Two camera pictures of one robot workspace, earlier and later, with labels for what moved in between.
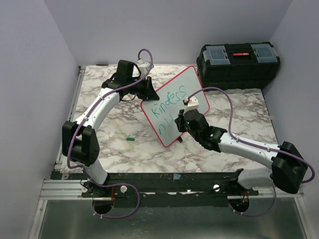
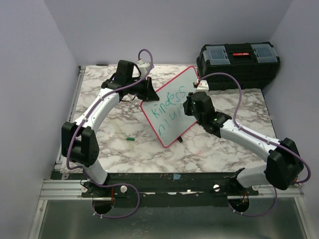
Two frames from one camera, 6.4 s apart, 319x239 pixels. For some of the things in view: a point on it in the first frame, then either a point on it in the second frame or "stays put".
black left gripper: (149, 93) stays put
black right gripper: (180, 120) -> (187, 103)
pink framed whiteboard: (160, 114) stays put
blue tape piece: (176, 176) stays put
